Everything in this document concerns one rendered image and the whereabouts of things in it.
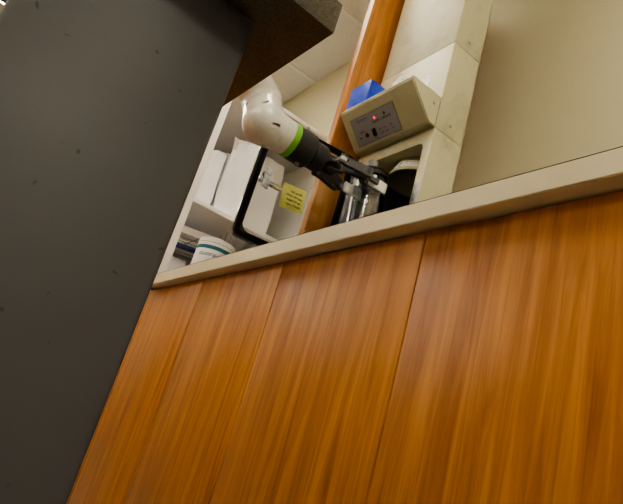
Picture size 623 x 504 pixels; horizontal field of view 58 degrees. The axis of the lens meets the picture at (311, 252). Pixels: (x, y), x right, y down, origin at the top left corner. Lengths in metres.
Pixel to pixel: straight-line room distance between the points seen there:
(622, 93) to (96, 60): 1.60
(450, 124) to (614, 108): 0.49
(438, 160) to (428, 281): 0.72
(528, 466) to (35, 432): 0.51
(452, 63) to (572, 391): 1.22
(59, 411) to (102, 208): 0.17
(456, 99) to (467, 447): 1.15
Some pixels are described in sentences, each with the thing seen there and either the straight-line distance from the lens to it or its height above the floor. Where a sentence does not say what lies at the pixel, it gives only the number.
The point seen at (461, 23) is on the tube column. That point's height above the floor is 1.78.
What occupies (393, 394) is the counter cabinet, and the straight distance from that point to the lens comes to 0.89.
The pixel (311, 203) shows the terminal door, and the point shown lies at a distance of 1.68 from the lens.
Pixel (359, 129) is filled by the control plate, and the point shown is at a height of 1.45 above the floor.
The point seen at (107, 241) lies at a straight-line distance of 0.51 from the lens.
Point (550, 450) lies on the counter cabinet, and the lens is 0.72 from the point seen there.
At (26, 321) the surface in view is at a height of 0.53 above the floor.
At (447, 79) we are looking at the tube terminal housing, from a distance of 1.72.
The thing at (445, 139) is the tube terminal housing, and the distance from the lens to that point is 1.64.
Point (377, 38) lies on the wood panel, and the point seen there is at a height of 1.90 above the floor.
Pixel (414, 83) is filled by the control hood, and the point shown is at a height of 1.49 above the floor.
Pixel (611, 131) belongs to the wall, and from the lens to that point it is 1.86.
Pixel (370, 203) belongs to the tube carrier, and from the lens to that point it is 1.51.
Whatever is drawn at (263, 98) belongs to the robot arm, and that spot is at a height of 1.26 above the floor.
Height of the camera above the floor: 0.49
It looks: 19 degrees up
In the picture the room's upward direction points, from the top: 17 degrees clockwise
